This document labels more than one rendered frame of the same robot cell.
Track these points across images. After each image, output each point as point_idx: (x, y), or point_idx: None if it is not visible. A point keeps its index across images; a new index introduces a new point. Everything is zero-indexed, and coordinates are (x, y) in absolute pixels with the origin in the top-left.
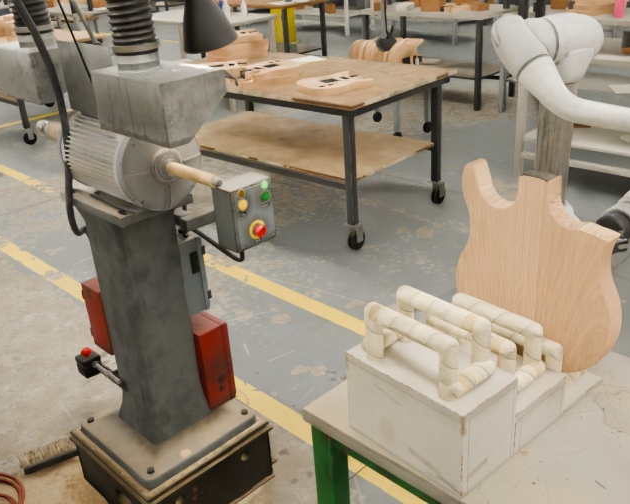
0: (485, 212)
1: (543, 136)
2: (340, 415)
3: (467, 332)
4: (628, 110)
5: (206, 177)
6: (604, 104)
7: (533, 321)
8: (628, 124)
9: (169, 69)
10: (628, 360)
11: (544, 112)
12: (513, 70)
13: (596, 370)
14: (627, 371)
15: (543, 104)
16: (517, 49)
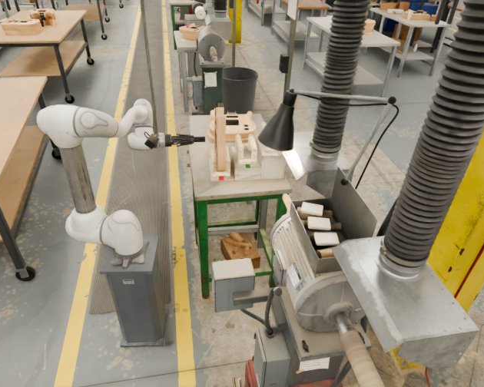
0: None
1: (87, 172)
2: (283, 182)
3: (254, 140)
4: (132, 110)
5: (290, 197)
6: (127, 116)
7: (237, 135)
8: (137, 114)
9: (309, 146)
10: (192, 160)
11: (84, 160)
12: (116, 130)
13: (203, 161)
14: (197, 158)
15: (121, 135)
16: (112, 118)
